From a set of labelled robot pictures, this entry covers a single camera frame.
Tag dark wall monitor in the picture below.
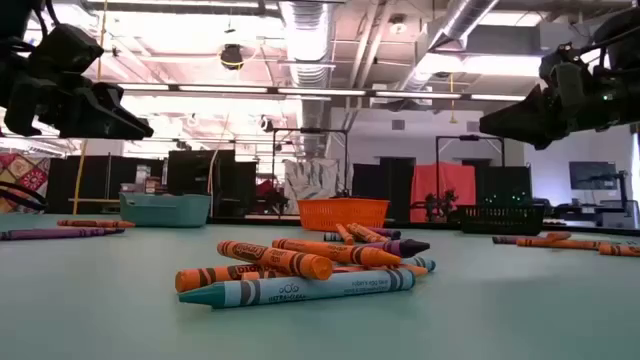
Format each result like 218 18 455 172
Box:
568 160 619 192

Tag black metal stand frame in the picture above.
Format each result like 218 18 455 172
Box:
271 127 350 201
434 133 506 169

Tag teal plastic bin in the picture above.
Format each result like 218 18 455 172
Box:
118 192 213 229

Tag stacked small boxes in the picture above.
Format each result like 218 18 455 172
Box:
119 163 166 196

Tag white patterned cloth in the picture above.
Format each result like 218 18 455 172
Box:
283 158 347 216

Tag black plastic basket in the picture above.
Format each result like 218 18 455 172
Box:
457 203 547 236

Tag orange plastic basket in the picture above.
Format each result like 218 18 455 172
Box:
296 197 391 233

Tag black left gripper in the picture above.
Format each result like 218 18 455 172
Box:
4 23 154 141

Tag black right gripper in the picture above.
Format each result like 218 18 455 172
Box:
479 43 604 151

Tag black partition panel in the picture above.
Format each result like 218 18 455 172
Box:
351 156 417 222
47 154 167 215
474 164 533 207
166 148 258 217

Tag black looped cable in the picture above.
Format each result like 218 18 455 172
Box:
0 180 50 212

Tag red cloth curtain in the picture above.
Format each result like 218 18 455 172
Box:
409 161 477 224

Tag grey background workstation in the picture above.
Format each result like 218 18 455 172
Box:
549 197 640 230

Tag colourful patchwork quilt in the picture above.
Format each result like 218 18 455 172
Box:
0 152 52 215

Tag long ceiling light strip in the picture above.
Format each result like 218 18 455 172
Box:
117 82 529 103

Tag silver spiral duct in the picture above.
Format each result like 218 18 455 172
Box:
399 0 501 94
277 0 335 159

